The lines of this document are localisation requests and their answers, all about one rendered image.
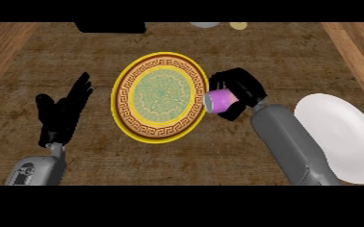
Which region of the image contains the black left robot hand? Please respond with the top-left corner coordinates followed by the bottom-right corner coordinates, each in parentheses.
top-left (34, 71), bottom-right (95, 149)

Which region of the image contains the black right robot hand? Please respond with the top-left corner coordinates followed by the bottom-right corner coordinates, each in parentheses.
top-left (207, 66), bottom-right (269, 122)

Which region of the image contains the purple can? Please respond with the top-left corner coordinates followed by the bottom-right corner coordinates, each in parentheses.
top-left (201, 88), bottom-right (240, 114)

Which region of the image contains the yellow patterned plate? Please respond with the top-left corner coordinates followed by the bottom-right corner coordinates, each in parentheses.
top-left (109, 51), bottom-right (210, 144)

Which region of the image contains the white plate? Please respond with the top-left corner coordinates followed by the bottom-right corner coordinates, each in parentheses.
top-left (293, 92), bottom-right (364, 185)

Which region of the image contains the pale yellow round object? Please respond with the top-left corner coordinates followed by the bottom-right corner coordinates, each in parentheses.
top-left (229, 21), bottom-right (249, 31)

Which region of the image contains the pale grey round object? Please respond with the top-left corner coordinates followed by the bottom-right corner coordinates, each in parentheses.
top-left (189, 21), bottom-right (222, 29)

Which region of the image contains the black appliance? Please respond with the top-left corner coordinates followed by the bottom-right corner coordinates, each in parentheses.
top-left (74, 21), bottom-right (148, 35)

